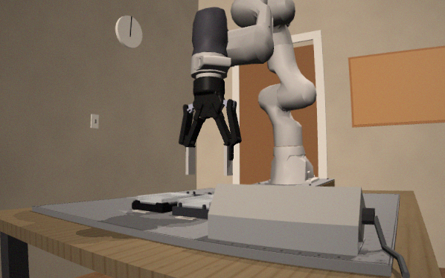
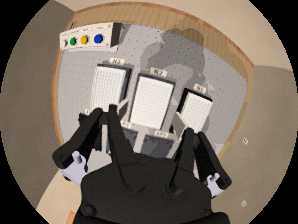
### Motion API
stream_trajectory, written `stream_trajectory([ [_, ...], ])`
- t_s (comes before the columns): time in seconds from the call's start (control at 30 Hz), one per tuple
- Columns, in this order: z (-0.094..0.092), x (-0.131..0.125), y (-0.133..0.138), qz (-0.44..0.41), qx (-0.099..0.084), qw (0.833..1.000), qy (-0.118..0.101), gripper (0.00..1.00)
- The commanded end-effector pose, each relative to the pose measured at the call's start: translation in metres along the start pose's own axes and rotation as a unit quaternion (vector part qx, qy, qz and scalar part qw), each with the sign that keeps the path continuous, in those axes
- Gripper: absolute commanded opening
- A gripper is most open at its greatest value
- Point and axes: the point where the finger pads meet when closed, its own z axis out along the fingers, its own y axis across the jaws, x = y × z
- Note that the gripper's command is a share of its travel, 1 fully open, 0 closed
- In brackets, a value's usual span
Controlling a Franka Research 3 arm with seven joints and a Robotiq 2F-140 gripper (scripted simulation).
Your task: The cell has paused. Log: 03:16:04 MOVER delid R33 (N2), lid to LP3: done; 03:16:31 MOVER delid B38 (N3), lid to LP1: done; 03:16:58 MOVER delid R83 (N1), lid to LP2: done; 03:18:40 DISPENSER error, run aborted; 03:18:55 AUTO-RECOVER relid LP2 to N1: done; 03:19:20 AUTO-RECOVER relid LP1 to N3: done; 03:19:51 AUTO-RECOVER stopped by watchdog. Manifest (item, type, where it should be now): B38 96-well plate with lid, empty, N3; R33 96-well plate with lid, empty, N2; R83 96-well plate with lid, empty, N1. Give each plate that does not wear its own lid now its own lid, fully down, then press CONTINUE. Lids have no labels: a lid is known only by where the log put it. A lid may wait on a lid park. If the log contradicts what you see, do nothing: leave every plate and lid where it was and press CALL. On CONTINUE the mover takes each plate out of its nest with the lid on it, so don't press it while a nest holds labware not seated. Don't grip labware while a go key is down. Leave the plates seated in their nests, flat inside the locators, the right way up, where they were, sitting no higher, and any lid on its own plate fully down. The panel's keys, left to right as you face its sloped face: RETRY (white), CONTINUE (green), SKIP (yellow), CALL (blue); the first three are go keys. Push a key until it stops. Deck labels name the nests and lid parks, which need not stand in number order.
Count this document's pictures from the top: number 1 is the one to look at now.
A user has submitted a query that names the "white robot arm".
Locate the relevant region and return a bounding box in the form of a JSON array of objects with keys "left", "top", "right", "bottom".
[{"left": 191, "top": 0, "right": 319, "bottom": 184}]

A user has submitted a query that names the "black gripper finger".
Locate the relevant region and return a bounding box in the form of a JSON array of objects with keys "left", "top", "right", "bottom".
[
  {"left": 207, "top": 99, "right": 242, "bottom": 175},
  {"left": 179, "top": 103, "right": 206, "bottom": 175}
]

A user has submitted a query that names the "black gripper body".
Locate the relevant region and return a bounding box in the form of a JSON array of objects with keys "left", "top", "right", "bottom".
[{"left": 193, "top": 77, "right": 225, "bottom": 119}]

